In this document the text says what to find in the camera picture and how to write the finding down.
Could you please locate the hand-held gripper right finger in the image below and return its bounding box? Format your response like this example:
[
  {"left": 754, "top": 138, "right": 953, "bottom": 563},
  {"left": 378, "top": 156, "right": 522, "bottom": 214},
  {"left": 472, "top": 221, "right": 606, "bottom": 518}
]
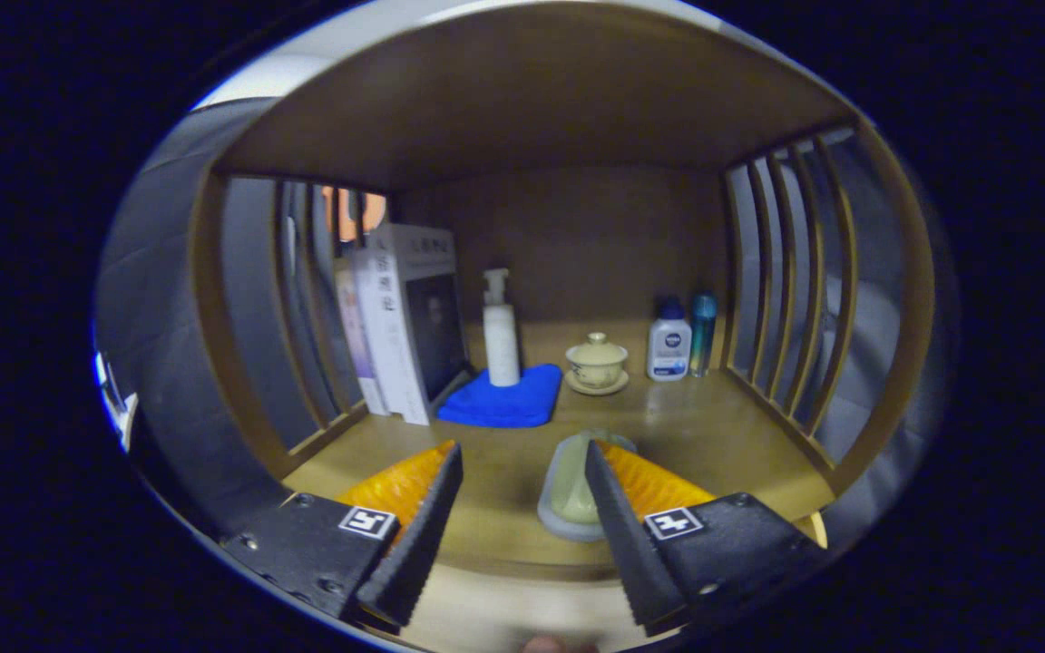
[{"left": 583, "top": 439, "right": 836, "bottom": 638}]

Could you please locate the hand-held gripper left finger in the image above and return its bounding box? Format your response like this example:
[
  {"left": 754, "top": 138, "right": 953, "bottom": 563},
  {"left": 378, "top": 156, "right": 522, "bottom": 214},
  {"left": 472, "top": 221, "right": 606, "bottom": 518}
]
[{"left": 219, "top": 440, "right": 465, "bottom": 629}]

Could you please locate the cream cone polishing pad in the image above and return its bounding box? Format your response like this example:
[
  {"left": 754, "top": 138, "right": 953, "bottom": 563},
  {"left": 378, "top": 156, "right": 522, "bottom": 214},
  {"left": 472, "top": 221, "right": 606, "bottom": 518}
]
[{"left": 537, "top": 429, "right": 641, "bottom": 543}]

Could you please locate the wooden countertop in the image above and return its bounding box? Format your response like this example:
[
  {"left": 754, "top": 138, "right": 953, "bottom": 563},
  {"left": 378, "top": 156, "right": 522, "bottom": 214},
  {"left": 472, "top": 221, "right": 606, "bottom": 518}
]
[{"left": 282, "top": 317, "right": 836, "bottom": 581}]

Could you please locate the wooden cabinet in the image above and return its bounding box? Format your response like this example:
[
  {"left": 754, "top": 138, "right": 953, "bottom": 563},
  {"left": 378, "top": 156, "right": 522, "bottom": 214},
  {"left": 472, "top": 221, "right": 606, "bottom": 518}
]
[{"left": 187, "top": 0, "right": 941, "bottom": 581}]

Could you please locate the folded blue cloth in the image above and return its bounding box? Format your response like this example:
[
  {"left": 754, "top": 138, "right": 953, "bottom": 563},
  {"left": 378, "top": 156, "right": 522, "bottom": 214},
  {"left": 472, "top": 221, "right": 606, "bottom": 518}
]
[{"left": 436, "top": 363, "right": 564, "bottom": 429}]

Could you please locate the white book with dark cover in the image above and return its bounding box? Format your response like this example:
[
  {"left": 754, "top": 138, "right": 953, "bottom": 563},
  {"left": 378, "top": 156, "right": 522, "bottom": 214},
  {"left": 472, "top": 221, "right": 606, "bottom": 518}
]
[{"left": 350, "top": 223, "right": 474, "bottom": 425}]

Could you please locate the beige lidded tea cup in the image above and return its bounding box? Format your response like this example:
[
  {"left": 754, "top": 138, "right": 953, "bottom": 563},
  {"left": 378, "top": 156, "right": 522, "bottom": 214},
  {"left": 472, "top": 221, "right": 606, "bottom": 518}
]
[{"left": 564, "top": 332, "right": 630, "bottom": 396}]

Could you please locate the white lotion bottle blue cap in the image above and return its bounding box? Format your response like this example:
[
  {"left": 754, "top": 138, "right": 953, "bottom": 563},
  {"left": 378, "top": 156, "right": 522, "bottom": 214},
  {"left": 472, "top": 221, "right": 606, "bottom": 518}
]
[{"left": 647, "top": 297, "right": 693, "bottom": 382}]

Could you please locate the pale purple book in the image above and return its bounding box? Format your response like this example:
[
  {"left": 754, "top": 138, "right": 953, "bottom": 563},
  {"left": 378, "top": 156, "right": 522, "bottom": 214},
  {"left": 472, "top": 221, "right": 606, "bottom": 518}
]
[{"left": 334, "top": 258, "right": 387, "bottom": 416}]

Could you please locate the white pump bottle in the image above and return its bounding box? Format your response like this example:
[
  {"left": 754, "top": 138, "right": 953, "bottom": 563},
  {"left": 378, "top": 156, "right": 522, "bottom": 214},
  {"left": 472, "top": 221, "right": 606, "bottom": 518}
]
[{"left": 483, "top": 268, "right": 522, "bottom": 388}]

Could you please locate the teal slim bottle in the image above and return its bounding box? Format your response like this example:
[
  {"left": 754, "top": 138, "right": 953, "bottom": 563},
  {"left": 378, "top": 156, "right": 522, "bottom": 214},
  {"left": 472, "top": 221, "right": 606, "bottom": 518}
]
[{"left": 689, "top": 292, "right": 719, "bottom": 378}]

